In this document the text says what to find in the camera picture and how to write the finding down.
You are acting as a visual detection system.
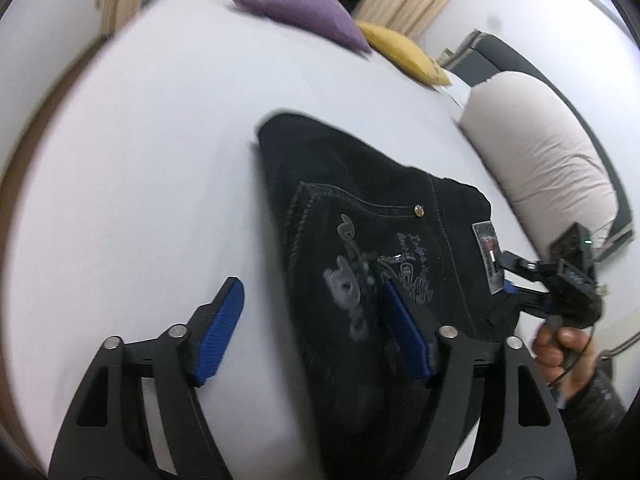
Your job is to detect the black denim pants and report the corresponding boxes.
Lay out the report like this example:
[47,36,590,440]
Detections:
[257,113,518,479]

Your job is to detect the right hand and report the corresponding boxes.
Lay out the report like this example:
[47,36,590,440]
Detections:
[533,324,597,402]

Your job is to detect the rolled white duvet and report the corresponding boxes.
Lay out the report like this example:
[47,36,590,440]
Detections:
[459,72,618,258]

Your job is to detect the dark grey headboard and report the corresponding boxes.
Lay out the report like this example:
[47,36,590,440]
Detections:
[444,30,634,261]

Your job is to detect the yellow cushion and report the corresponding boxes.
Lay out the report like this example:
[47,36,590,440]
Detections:
[356,21,451,86]

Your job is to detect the purple cushion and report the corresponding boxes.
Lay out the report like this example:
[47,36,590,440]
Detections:
[232,0,372,54]

